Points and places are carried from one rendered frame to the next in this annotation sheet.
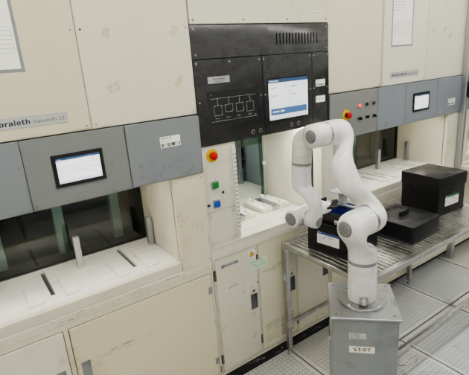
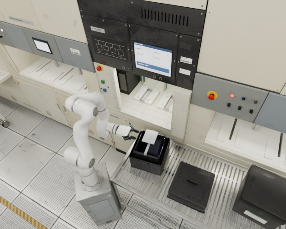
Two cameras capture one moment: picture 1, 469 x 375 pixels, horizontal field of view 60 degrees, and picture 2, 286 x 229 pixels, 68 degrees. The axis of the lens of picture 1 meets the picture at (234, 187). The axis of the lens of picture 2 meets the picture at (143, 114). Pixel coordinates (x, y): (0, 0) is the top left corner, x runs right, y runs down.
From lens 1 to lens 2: 2.26 m
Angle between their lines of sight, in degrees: 61
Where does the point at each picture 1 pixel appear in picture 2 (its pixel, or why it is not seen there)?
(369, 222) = (69, 160)
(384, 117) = (269, 119)
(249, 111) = (120, 55)
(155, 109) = (66, 33)
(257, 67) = (124, 30)
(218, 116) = (100, 50)
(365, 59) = (260, 60)
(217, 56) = (94, 14)
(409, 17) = not seen: outside the picture
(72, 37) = not seen: outside the picture
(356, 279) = not seen: hidden behind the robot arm
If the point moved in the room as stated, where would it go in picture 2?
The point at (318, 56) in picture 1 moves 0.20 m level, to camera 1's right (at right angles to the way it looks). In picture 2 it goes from (187, 38) to (210, 55)
